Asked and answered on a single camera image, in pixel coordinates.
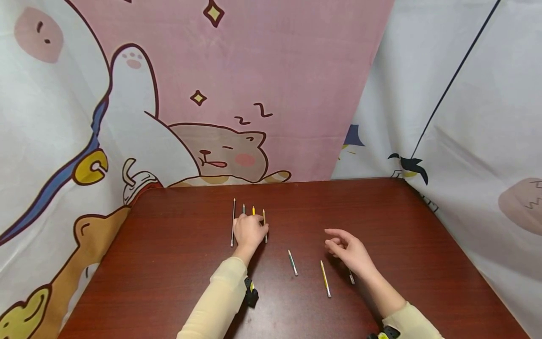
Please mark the person's right hand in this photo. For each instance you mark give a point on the person's right hand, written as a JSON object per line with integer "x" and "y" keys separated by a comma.
{"x": 353, "y": 254}

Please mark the person's left forearm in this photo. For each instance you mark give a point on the person's left forearm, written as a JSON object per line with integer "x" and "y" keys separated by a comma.
{"x": 218, "y": 301}

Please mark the green pencil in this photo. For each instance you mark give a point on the green pencil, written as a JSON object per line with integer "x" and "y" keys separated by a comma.
{"x": 292, "y": 262}

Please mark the long dark grey pencil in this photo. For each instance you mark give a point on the long dark grey pencil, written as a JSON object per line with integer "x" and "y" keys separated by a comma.
{"x": 233, "y": 221}

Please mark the person's right fingers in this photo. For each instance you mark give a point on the person's right fingers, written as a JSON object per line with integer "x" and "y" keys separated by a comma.
{"x": 335, "y": 240}

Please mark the person's left hand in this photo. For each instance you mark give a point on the person's left hand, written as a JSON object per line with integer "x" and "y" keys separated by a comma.
{"x": 247, "y": 235}

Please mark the tan pencil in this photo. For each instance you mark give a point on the tan pencil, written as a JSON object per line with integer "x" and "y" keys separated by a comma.
{"x": 264, "y": 216}

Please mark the person's right forearm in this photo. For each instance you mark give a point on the person's right forearm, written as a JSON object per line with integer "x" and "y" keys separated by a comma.
{"x": 396, "y": 306}

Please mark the person's left fingers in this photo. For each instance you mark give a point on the person's left fingers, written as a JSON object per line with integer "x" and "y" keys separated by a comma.
{"x": 245, "y": 218}

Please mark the person's left thumb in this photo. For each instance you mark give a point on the person's left thumb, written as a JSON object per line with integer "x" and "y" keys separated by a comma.
{"x": 262, "y": 229}

